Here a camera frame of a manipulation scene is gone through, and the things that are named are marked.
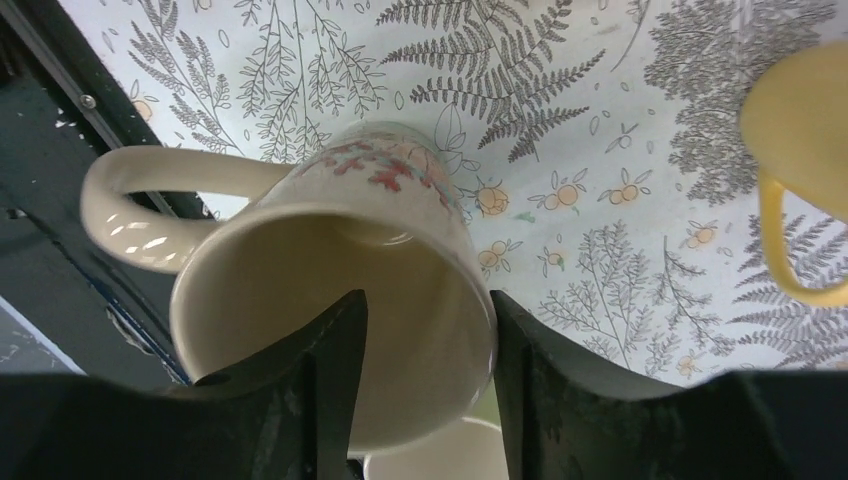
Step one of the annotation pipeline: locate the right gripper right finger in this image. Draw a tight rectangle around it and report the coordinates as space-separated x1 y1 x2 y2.
491 291 847 479

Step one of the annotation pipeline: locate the cream floral mug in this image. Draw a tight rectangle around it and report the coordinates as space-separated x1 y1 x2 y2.
80 122 497 453

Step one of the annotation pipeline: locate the light green mug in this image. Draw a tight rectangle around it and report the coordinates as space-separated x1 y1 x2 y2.
363 417 509 480

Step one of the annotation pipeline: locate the yellow mug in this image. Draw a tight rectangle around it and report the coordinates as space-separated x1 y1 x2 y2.
739 40 847 307

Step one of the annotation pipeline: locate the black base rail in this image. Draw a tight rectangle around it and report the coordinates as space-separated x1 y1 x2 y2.
1 1 187 388

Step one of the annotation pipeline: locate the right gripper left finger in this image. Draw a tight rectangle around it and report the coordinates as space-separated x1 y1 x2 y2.
1 290 368 479

